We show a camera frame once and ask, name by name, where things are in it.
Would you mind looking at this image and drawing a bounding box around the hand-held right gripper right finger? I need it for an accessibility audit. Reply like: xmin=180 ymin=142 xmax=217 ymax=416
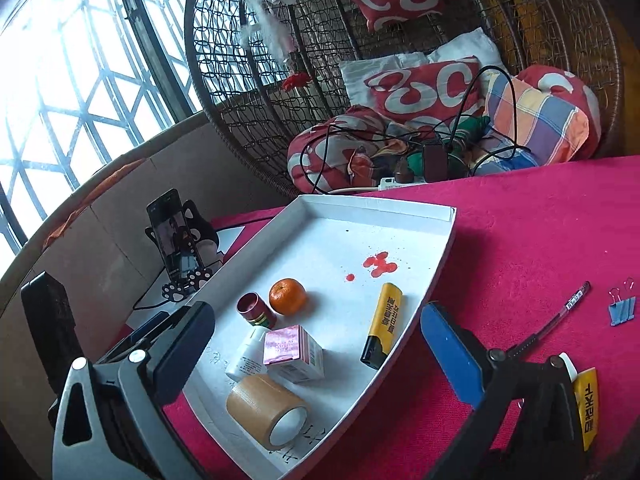
xmin=420 ymin=301 xmax=601 ymax=480

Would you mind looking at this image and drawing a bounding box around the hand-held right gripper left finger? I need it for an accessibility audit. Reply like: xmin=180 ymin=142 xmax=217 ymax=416
xmin=50 ymin=301 xmax=217 ymax=480

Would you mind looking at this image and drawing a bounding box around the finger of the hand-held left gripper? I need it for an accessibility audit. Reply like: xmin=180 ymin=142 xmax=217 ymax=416
xmin=95 ymin=310 xmax=173 ymax=366

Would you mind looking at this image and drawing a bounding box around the white plastic bottle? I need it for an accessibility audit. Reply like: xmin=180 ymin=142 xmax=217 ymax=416
xmin=225 ymin=327 xmax=271 ymax=383

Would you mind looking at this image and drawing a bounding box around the yellow black marker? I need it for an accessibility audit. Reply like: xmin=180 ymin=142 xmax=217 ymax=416
xmin=570 ymin=367 xmax=599 ymax=453
xmin=360 ymin=282 xmax=403 ymax=371

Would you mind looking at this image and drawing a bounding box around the small red jar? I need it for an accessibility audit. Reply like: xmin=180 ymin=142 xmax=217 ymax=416
xmin=236 ymin=292 xmax=277 ymax=330

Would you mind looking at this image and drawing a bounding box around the brown tape roll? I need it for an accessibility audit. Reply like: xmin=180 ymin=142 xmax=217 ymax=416
xmin=226 ymin=374 xmax=311 ymax=452

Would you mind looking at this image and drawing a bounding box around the pink white small box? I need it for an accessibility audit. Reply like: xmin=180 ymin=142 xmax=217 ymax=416
xmin=263 ymin=325 xmax=325 ymax=385

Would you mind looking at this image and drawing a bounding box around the orange tangerine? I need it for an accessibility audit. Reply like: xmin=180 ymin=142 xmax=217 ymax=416
xmin=268 ymin=278 xmax=307 ymax=317

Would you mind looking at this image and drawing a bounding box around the black pen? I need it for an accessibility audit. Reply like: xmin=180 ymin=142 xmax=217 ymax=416
xmin=507 ymin=281 xmax=592 ymax=358

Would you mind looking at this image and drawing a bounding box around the white tray box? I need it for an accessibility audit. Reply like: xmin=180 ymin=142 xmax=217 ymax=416
xmin=162 ymin=194 xmax=458 ymax=480

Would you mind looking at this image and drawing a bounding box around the blue binder clip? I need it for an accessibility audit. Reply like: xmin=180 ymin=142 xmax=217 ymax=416
xmin=620 ymin=277 xmax=638 ymax=321
xmin=607 ymin=287 xmax=626 ymax=328

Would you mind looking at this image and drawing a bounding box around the black smartphone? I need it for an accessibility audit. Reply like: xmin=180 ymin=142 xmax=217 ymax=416
xmin=146 ymin=188 xmax=201 ymax=283

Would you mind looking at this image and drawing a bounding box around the white paper sheet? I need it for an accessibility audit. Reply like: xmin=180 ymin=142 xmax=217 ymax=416
xmin=212 ymin=224 xmax=247 ymax=261

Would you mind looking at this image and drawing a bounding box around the black cat phone stand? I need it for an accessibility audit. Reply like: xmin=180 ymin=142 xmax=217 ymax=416
xmin=145 ymin=199 xmax=226 ymax=303

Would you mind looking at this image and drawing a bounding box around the white extension socket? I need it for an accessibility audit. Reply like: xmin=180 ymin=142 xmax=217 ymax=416
xmin=378 ymin=174 xmax=426 ymax=192

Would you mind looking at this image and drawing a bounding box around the black power adapter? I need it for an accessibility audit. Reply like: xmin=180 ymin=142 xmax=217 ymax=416
xmin=422 ymin=142 xmax=449 ymax=183

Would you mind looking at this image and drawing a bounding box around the window with metal grille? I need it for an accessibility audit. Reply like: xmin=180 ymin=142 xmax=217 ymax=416
xmin=0 ymin=0 xmax=206 ymax=261

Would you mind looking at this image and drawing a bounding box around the green patterned cloth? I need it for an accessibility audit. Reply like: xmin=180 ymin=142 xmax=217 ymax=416
xmin=405 ymin=115 xmax=493 ymax=176

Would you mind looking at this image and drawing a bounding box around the crumpled red white cushion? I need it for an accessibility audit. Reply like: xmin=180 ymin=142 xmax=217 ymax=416
xmin=287 ymin=105 xmax=416 ymax=196

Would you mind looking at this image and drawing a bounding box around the plaid pillow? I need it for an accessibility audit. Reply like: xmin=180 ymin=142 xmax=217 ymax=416
xmin=475 ymin=71 xmax=591 ymax=176

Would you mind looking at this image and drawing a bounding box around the wicker hanging chair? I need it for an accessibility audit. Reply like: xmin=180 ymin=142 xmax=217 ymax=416
xmin=184 ymin=0 xmax=623 ymax=201

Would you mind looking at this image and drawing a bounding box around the large red white pillow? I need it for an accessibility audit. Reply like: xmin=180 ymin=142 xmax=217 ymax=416
xmin=364 ymin=57 xmax=485 ymax=126

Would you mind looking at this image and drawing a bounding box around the round red white cushion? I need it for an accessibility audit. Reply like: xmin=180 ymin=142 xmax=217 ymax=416
xmin=515 ymin=64 xmax=602 ymax=161

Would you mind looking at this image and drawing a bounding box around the small red white pillow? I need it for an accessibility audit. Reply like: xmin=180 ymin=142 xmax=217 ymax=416
xmin=348 ymin=0 xmax=447 ymax=33

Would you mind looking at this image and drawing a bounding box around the black phone cable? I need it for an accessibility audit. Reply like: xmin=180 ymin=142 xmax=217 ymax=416
xmin=131 ymin=270 xmax=173 ymax=312

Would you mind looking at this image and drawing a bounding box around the cardboard wall panel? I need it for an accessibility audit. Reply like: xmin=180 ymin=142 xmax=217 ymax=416
xmin=0 ymin=110 xmax=301 ymax=461

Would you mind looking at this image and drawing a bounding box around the black charging cable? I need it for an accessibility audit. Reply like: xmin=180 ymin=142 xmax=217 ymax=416
xmin=300 ymin=65 xmax=533 ymax=196

